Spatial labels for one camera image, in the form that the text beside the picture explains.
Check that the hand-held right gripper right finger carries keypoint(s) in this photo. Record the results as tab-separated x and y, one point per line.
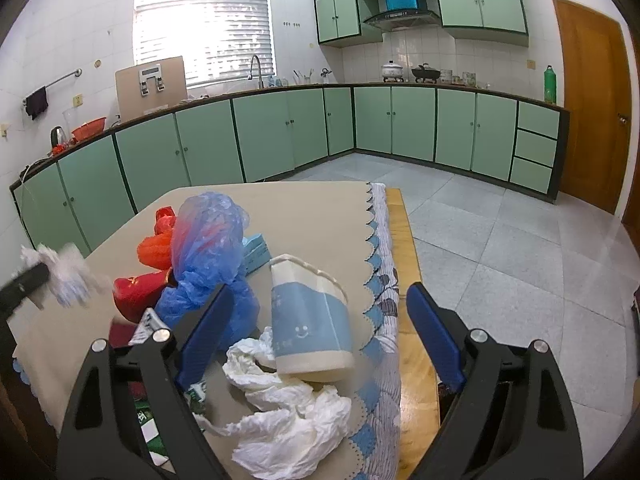
430	330

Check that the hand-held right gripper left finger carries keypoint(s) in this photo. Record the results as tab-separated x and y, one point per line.
205	330

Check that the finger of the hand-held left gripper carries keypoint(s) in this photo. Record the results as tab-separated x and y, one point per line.
25	280

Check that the white tissue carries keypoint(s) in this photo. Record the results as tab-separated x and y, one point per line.
70	270

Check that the orange foam fruit net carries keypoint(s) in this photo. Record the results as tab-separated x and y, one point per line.
156	252

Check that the blue and white paper cup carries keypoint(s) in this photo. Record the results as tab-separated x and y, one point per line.
305	325

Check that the wooden table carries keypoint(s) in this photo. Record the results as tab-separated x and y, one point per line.
420	385

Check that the blue plastic bag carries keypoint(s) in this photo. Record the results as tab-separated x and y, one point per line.
210	240

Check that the green snack packet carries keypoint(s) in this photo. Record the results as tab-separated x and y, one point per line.
145	412

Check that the crumpled white plastic bag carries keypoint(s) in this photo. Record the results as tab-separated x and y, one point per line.
285	425

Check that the electric kettle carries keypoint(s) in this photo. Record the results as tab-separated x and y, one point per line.
59	137

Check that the red plastic basin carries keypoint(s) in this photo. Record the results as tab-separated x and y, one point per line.
89	129

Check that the dark towel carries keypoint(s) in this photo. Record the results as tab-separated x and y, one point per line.
36	102

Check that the green base cabinets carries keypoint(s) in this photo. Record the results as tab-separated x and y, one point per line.
210	145

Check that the black wok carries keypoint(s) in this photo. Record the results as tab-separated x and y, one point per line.
426	74

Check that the steel kitchen faucet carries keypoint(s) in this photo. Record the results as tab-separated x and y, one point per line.
259	72

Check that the utensil holder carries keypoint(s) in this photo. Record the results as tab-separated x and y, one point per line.
302	79

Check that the brown wooden door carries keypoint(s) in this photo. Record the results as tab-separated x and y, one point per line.
590	110

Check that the green bottle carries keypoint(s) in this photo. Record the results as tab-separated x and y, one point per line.
550	85

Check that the window with white blinds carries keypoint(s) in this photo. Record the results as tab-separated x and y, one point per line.
200	25

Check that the black range hood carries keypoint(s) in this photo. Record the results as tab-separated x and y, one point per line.
400	19

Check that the metal towel rail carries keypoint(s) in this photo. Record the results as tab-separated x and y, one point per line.
60	80

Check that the green wall cabinets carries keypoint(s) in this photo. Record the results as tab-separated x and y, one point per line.
340	10

